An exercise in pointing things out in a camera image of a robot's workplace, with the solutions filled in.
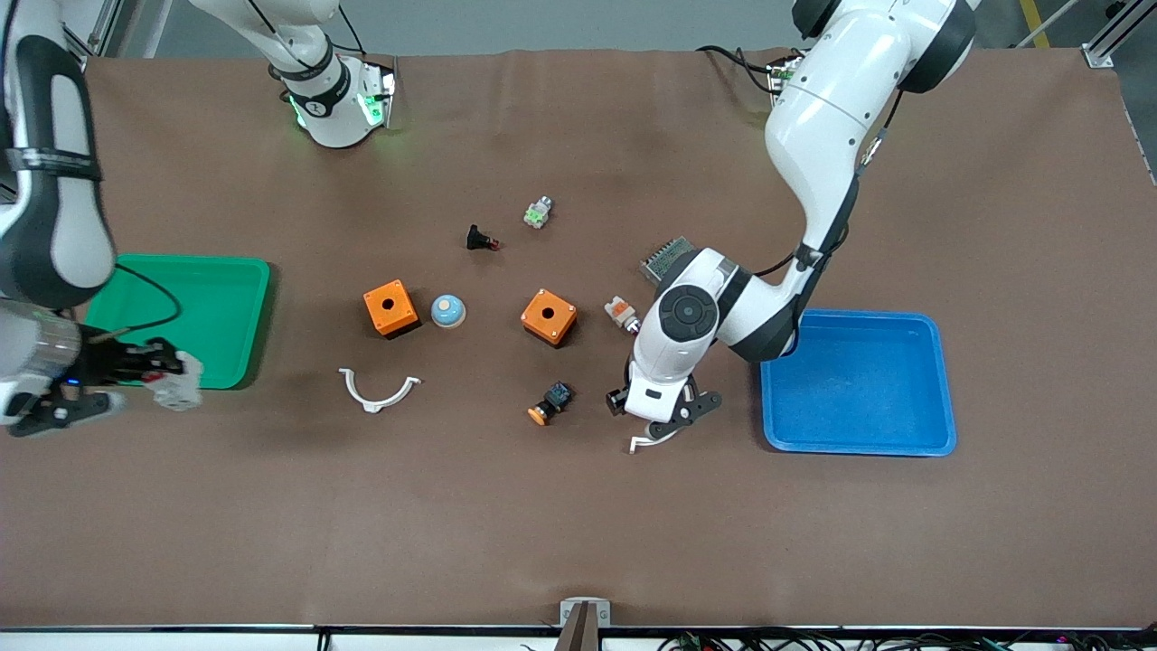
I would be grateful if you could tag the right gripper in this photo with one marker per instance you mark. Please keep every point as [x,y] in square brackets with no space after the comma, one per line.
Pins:
[107,364]

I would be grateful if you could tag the orange push-button enclosure box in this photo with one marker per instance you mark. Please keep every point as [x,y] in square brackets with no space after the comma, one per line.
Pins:
[402,298]
[560,312]

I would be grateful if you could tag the grey metal bracket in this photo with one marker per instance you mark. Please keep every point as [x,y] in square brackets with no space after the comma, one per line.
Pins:
[568,613]

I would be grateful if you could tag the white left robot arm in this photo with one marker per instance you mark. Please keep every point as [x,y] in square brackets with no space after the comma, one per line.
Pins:
[823,117]

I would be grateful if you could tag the white red circuit breaker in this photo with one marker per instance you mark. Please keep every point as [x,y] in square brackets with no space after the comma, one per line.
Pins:
[181,393]

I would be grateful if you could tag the blue dome buzzer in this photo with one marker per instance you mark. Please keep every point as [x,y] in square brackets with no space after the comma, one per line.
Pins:
[449,316]

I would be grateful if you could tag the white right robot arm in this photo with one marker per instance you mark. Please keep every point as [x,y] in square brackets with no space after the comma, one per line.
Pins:
[54,181]

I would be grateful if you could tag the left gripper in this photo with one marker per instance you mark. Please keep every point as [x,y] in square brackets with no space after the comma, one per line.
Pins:
[617,400]

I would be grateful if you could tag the green white contact block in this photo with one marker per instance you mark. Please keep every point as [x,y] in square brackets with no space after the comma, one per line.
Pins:
[537,215]

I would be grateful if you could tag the red white indicator lamp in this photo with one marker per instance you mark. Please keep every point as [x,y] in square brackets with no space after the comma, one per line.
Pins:
[618,310]

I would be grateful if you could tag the small white pipe clamp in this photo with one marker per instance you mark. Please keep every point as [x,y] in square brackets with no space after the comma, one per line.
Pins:
[371,404]

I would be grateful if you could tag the metal mesh power supply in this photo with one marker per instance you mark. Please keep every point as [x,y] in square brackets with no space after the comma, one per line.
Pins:
[664,258]

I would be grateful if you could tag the blue plastic tray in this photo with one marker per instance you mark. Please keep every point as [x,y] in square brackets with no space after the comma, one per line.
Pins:
[859,389]

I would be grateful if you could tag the yellow mushroom push button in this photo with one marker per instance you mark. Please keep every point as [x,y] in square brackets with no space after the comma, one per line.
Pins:
[540,415]

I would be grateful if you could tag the large white pipe clamp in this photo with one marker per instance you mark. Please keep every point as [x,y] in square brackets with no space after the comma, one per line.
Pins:
[637,444]

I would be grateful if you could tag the small black red switch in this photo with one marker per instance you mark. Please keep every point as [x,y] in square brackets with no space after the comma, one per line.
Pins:
[475,238]

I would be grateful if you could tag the brown table mat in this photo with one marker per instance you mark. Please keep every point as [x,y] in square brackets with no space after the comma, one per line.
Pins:
[578,524]

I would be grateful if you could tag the green plastic tray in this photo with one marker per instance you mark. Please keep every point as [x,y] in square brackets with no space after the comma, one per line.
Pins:
[217,307]

